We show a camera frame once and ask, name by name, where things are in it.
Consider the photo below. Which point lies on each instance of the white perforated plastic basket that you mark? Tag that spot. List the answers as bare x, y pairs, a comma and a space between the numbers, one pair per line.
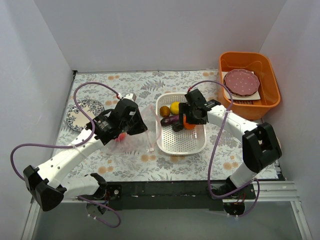
184, 142

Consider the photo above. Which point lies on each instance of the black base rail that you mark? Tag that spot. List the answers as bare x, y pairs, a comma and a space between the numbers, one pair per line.
158, 195

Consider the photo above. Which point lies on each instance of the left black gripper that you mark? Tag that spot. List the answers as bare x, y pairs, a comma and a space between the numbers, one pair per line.
135, 122

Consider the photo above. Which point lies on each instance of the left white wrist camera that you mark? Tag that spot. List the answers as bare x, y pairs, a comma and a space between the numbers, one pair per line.
130, 96

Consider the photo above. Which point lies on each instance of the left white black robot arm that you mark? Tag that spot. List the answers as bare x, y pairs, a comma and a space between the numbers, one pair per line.
48, 183

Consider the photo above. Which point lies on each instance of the orange fruit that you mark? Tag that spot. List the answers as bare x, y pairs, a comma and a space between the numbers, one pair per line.
186, 125

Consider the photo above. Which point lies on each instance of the yellow fruit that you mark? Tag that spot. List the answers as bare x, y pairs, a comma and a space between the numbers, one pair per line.
174, 108

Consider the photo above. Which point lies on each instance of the floral tablecloth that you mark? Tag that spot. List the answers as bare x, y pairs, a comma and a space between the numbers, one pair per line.
221, 156

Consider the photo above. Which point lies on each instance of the orange plastic tub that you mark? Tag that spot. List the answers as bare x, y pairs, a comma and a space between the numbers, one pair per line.
268, 90

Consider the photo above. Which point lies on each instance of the dark purple fruit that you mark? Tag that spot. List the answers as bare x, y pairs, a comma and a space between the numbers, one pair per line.
176, 127

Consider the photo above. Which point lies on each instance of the purple eggplant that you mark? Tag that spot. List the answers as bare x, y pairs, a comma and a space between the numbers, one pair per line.
169, 120

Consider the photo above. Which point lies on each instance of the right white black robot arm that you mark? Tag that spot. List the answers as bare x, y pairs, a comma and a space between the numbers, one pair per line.
260, 146

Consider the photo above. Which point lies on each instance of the blue floral plate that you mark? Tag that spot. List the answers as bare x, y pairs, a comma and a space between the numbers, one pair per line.
76, 120

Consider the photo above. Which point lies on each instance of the brown kiwi fruit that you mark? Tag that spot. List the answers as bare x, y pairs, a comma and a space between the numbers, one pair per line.
165, 111

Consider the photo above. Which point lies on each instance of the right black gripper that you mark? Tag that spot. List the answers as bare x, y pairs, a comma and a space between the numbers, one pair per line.
186, 113

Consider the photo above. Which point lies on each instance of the red apple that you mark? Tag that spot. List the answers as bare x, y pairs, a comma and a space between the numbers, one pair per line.
121, 137

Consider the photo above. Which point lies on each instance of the clear zip top bag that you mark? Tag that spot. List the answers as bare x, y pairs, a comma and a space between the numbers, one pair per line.
144, 142

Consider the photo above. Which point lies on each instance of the pink polka dot plate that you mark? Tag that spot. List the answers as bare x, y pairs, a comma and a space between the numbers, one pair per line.
241, 82

